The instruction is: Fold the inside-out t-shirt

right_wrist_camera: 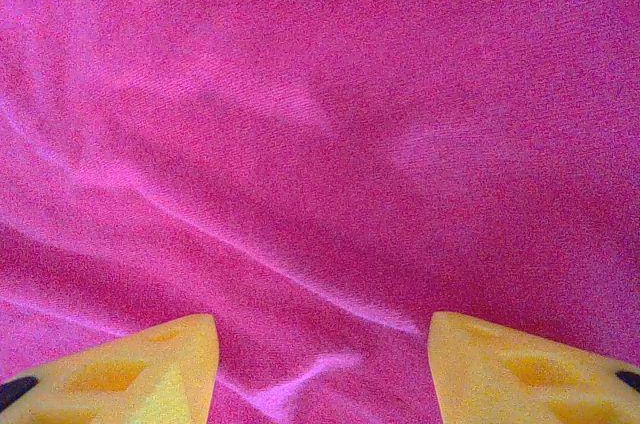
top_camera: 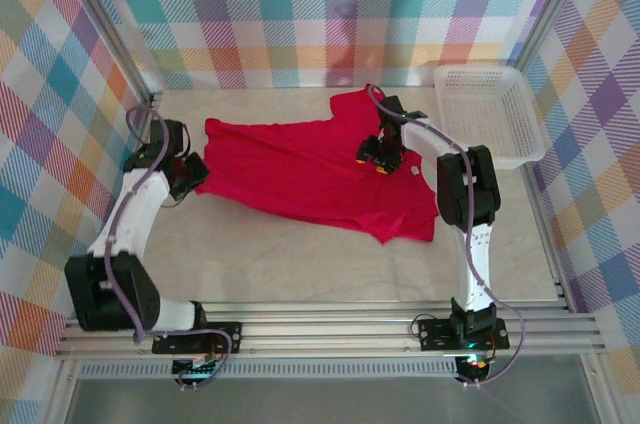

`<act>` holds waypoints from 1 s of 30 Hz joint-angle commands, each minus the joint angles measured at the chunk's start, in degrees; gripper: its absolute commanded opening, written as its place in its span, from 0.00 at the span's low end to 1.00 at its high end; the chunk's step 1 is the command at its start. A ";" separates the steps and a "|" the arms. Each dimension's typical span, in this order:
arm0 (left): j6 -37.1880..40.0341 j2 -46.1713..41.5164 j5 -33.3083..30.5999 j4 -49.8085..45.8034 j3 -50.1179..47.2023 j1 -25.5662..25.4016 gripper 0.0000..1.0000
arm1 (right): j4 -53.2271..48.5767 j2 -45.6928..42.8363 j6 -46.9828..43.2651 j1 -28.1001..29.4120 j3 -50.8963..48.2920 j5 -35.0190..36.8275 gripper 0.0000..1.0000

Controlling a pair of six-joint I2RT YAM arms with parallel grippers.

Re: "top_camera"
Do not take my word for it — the red t-shirt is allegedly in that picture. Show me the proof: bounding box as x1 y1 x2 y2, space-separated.
193 91 441 245

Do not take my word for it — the white plastic basket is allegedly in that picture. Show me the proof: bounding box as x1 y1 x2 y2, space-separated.
432 65 547 170

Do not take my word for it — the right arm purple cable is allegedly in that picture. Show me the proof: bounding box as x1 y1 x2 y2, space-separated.
367 84 526 389

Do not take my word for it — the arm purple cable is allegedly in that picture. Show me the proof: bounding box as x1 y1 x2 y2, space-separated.
124 104 235 391
367 84 526 389

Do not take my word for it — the aluminium corner post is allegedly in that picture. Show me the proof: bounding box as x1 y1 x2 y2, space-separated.
509 0 601 75
47 0 164 110

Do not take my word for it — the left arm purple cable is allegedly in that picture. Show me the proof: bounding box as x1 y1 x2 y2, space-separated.
124 104 235 391

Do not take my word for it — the aluminium mounting rail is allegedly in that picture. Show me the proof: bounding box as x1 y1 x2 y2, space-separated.
54 299 609 360

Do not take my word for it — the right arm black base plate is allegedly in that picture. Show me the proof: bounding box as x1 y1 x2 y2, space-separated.
417 317 511 351

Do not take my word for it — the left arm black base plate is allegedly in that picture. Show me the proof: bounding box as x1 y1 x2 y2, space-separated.
151 321 243 356

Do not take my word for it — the slotted grey cable duct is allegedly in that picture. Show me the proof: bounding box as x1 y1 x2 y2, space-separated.
79 361 461 380

